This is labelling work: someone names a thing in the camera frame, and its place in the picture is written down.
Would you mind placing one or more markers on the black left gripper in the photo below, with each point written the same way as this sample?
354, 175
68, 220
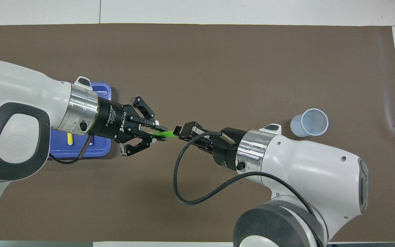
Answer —
115, 120

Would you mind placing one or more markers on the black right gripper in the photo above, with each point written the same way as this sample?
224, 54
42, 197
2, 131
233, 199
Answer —
226, 149

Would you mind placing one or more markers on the translucent plastic cup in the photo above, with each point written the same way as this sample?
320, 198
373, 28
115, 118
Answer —
300, 128

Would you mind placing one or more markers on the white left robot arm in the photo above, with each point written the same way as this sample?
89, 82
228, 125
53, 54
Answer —
15, 99

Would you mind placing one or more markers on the blue plastic tray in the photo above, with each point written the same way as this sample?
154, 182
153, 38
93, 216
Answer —
98, 151

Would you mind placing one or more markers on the green marker pen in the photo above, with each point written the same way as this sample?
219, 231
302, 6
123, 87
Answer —
165, 133

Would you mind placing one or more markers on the yellow marker pen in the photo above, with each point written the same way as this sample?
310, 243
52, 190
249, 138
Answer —
70, 139

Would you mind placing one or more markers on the brown table mat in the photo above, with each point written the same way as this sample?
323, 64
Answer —
218, 68

